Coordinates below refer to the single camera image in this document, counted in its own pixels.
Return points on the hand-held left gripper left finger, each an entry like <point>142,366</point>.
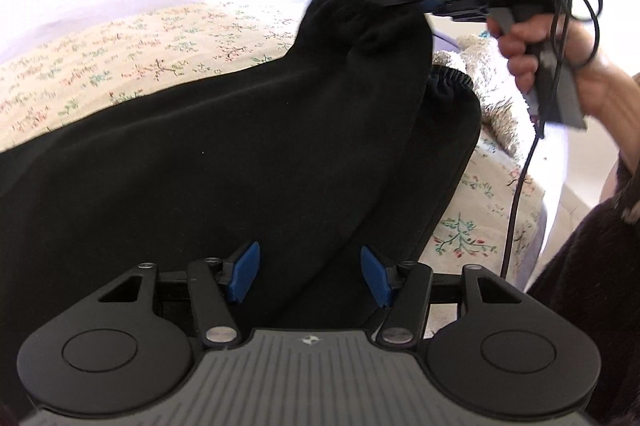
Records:
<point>245,271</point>

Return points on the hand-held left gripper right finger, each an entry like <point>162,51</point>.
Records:
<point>375,276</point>

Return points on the black pants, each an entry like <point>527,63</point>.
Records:
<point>250,145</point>

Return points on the person's right forearm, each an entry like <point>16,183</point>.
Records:
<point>625,105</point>

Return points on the person's right hand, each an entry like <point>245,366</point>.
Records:
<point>585,55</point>

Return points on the beige fuzzy rug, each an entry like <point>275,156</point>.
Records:
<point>500,115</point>

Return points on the person's dark fuzzy clothing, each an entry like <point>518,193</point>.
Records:
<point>590,281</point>

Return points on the floral bed cloth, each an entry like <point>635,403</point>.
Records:
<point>150,50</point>

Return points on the lavender bed sheet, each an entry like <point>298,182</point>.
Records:
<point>75,5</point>

